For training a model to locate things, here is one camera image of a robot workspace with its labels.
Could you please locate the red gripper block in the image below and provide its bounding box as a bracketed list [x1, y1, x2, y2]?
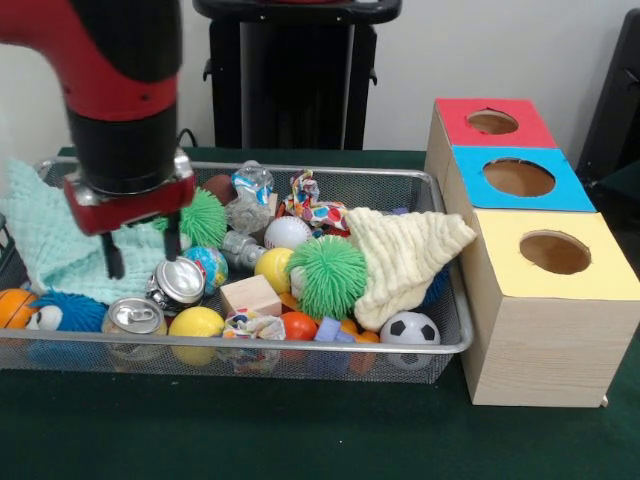
[62, 172, 198, 281]

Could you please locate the mint green waffle cloth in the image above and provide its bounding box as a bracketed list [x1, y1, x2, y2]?
[0, 158, 174, 305]

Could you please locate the green puffer ball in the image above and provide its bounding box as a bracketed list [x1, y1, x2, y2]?
[284, 234, 369, 319]
[178, 187, 229, 251]

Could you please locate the cream waffle cloth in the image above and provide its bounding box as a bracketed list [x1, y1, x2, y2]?
[344, 207, 478, 331]

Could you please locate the shallow silver mesh bin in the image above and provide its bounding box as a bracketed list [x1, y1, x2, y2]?
[0, 155, 475, 385]

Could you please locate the wooden box with three holes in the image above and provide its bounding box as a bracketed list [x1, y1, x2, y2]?
[423, 97, 640, 407]

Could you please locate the crushed black white can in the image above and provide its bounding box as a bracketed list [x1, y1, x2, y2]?
[147, 256, 207, 312]

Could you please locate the crushed pale can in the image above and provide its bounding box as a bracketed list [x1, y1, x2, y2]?
[102, 297, 169, 335]

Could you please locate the blue puffer ball with eyes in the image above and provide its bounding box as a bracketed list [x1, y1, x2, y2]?
[27, 289, 110, 334]

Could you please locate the yellow foam ball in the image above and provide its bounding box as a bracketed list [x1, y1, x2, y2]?
[168, 305, 226, 364]

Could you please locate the orange basketball toy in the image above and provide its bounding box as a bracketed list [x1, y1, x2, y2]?
[0, 288, 41, 330]

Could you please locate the dark green table cloth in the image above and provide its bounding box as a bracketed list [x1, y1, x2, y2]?
[0, 145, 640, 480]

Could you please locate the small soccer ball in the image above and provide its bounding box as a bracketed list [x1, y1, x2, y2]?
[379, 312, 441, 366]

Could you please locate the side table with green cloth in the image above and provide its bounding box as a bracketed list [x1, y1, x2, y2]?
[592, 162, 640, 236]

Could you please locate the black upright panel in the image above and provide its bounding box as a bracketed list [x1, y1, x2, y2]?
[574, 7, 640, 176]

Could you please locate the black looped cable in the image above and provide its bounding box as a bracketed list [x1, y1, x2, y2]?
[177, 128, 217, 149]

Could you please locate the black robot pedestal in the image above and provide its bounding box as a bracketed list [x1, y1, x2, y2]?
[192, 0, 404, 150]

